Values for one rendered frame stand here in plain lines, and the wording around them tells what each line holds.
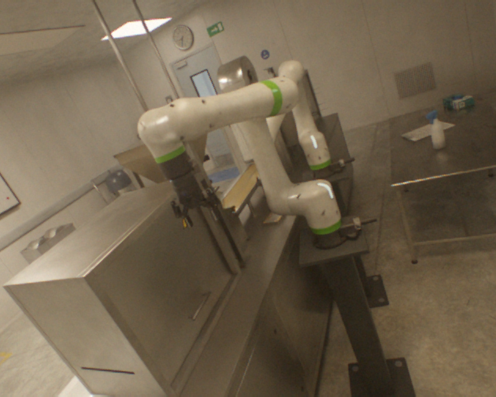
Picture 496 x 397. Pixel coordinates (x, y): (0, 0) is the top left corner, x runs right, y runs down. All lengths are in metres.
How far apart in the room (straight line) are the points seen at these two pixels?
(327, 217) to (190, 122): 0.68
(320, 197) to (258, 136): 0.32
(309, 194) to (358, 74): 4.71
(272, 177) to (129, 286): 0.66
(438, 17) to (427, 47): 0.38
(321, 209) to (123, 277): 0.72
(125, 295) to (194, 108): 0.61
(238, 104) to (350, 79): 4.98
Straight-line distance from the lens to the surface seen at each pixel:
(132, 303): 1.14
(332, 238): 1.35
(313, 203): 1.27
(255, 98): 1.03
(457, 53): 5.94
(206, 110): 0.89
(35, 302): 1.28
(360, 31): 5.81
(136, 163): 1.63
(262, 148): 1.30
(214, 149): 6.87
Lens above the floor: 1.66
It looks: 21 degrees down
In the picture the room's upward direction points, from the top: 24 degrees counter-clockwise
